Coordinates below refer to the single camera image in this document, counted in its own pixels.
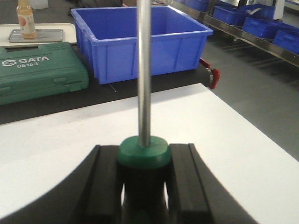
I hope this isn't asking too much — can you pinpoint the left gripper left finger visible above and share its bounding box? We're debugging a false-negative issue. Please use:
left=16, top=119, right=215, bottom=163
left=0, top=145, right=122, bottom=224

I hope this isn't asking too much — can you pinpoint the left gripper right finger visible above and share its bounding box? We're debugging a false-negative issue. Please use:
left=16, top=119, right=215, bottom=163
left=166, top=143, right=256, bottom=224

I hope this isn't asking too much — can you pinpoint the green black screwdriver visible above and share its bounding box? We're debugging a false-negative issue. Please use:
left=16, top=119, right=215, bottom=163
left=118, top=0, right=171, bottom=224

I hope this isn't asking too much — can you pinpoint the beige plastic tray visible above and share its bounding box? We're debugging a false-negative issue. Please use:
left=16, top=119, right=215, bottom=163
left=0, top=23, right=78, bottom=49

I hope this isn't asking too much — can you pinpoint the small metal tray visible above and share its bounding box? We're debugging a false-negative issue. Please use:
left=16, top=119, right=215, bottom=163
left=8, top=29, right=64, bottom=43

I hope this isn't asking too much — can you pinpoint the green SATA tool case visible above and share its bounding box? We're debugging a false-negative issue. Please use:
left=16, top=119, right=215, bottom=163
left=0, top=42, right=89, bottom=105

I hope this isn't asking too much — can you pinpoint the large blue plastic bin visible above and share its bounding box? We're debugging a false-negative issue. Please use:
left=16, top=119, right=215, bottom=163
left=71, top=6, right=214, bottom=85

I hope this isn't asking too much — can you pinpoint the steel shelf rack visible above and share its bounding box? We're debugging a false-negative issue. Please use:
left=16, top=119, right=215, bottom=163
left=161, top=0, right=299, bottom=67

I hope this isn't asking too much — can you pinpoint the orange juice bottle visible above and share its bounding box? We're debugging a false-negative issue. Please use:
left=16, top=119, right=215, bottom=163
left=16, top=0, right=37, bottom=39

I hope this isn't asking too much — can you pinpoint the red metal table frame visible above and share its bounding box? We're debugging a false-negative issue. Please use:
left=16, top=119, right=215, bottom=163
left=199, top=58, right=221, bottom=90

